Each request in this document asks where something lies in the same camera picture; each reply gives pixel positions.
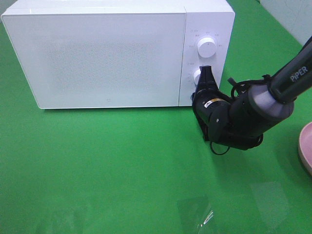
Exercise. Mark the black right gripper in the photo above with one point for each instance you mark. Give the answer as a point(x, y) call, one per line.
point(210, 106)

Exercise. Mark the pink round plate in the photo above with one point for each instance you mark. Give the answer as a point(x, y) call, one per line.
point(305, 147)

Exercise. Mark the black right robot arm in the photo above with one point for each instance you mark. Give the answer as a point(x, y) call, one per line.
point(254, 106)

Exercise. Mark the lower white microwave knob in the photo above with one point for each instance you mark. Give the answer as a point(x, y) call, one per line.
point(196, 76)

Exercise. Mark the white microwave knob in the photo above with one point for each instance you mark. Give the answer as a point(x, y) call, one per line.
point(196, 76)
point(206, 47)

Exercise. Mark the upper white microwave knob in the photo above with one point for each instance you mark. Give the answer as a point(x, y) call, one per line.
point(206, 47)

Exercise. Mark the clear tape patch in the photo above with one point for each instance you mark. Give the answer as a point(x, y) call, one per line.
point(196, 215)

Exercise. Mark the white microwave oven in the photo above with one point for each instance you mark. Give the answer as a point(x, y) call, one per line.
point(203, 18)

